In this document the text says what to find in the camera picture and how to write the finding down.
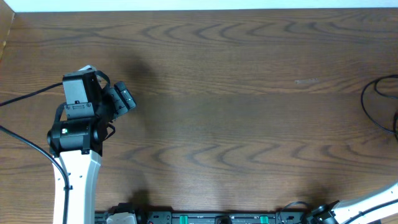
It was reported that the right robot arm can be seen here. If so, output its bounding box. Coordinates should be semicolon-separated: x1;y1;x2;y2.
304;182;397;224

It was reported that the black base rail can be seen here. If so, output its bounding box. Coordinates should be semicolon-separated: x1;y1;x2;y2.
93;202;382;224

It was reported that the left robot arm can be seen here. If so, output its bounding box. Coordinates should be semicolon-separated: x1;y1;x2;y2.
47;65;136;223

